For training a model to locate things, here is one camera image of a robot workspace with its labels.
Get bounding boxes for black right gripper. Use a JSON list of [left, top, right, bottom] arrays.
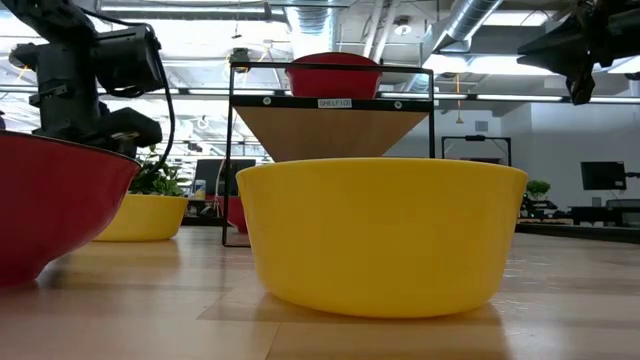
[[517, 0, 640, 106]]

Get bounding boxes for red bowl with floral inside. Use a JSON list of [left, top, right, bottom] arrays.
[[0, 128, 143, 288], [285, 51, 384, 100], [225, 195, 250, 235]]

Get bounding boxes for yellow plastic mini bowl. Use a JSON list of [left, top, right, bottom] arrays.
[[235, 156, 530, 320], [92, 193, 190, 244]]

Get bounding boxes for black monitor on arm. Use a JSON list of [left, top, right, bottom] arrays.
[[579, 160, 628, 192]]

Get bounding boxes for green plant in white pot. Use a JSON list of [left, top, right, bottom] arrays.
[[127, 143, 192, 198]]

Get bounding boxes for small green desk plant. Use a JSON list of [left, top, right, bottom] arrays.
[[524, 178, 552, 202]]

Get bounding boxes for black computer monitor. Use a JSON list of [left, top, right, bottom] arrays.
[[193, 158, 258, 198]]

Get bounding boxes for dark office desk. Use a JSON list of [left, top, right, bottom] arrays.
[[568, 197, 640, 227]]

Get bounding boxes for black ceiling-mounted device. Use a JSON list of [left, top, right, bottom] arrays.
[[228, 46, 252, 67]]

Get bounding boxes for black-framed wooden shelf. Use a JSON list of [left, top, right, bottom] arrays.
[[221, 60, 437, 249]]

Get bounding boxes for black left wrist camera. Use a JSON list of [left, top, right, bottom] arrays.
[[92, 23, 165, 99]]

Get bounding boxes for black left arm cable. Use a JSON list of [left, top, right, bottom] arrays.
[[147, 29, 176, 174]]

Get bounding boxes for large silver ceiling duct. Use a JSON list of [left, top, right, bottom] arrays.
[[430, 0, 505, 54]]

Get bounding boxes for yellow hanging cord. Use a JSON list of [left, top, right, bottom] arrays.
[[453, 72, 465, 126]]

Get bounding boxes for black metal stand frame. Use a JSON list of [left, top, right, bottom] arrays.
[[440, 133, 513, 168]]

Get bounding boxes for ribbed silver ceiling duct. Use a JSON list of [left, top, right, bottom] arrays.
[[287, 0, 335, 57]]

